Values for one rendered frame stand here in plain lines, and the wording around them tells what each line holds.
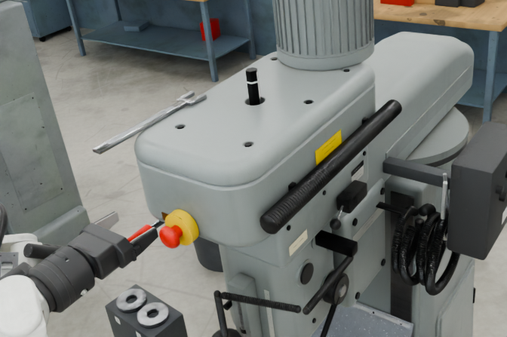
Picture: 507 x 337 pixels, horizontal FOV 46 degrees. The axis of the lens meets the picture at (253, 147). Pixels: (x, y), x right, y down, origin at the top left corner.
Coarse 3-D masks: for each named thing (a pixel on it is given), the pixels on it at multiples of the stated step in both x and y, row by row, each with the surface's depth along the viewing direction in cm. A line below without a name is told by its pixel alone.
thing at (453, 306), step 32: (448, 128) 159; (416, 160) 148; (448, 160) 151; (416, 192) 143; (448, 192) 154; (448, 256) 166; (384, 288) 164; (416, 288) 157; (448, 288) 172; (416, 320) 163; (448, 320) 174
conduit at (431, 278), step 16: (384, 208) 133; (400, 208) 132; (416, 208) 138; (432, 208) 134; (400, 224) 132; (416, 224) 141; (432, 224) 129; (400, 240) 132; (416, 240) 143; (432, 240) 126; (400, 256) 130; (416, 256) 129; (432, 256) 125; (400, 272) 132; (416, 272) 131; (432, 272) 126; (448, 272) 139; (432, 288) 129
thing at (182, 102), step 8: (184, 96) 112; (192, 96) 113; (200, 96) 111; (176, 104) 109; (184, 104) 109; (192, 104) 110; (160, 112) 107; (168, 112) 107; (144, 120) 105; (152, 120) 105; (160, 120) 106; (136, 128) 102; (144, 128) 103; (120, 136) 100; (128, 136) 101; (104, 144) 99; (112, 144) 99; (96, 152) 97
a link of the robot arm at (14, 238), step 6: (12, 234) 149; (18, 234) 149; (24, 234) 149; (30, 234) 150; (6, 240) 147; (12, 240) 147; (18, 240) 148; (24, 240) 148; (30, 240) 149; (36, 240) 151; (6, 246) 149
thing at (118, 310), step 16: (112, 304) 179; (128, 304) 176; (144, 304) 177; (160, 304) 175; (112, 320) 179; (128, 320) 172; (144, 320) 170; (160, 320) 169; (176, 320) 171; (128, 336) 176; (144, 336) 168; (160, 336) 168; (176, 336) 173
